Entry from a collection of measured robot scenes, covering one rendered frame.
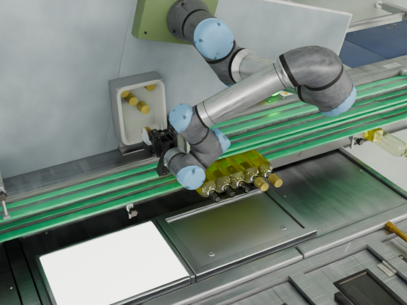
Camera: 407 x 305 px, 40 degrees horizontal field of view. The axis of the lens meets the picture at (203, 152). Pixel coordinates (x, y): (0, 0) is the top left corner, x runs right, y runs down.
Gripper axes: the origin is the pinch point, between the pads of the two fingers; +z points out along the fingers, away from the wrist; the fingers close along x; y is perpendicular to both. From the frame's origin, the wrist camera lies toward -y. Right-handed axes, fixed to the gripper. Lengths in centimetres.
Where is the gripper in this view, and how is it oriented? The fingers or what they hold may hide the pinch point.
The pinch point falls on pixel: (149, 135)
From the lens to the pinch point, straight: 191.8
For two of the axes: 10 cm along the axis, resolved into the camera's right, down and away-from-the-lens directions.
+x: -8.9, 2.6, -3.7
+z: -4.5, -4.5, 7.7
